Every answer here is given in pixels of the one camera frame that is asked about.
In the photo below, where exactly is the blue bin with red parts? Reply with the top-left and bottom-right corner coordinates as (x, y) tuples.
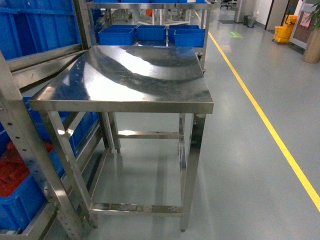
(0, 96), (98, 231)

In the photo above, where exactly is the stainless steel table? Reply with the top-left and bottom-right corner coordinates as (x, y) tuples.
(29, 45), (214, 231)

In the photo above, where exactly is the blue bin far right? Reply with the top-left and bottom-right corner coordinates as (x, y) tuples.
(168, 25), (206, 48)

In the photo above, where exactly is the blue bin far middle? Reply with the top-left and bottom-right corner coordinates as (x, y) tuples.
(136, 25), (166, 41)

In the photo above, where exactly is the blue bin far left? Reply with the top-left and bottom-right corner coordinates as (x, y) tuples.
(98, 24), (137, 46)

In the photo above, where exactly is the far steel cart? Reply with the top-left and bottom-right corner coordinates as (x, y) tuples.
(84, 0), (218, 73)

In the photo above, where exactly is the yellow mop bucket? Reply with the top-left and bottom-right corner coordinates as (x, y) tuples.
(273, 14), (298, 44)

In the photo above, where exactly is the steel flow rack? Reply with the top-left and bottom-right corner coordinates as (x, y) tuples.
(0, 0), (98, 240)

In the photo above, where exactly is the large blue crate upper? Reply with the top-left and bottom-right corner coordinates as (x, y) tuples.
(0, 0), (80, 60)

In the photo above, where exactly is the tan planter pot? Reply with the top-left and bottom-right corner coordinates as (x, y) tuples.
(302, 16), (320, 64)

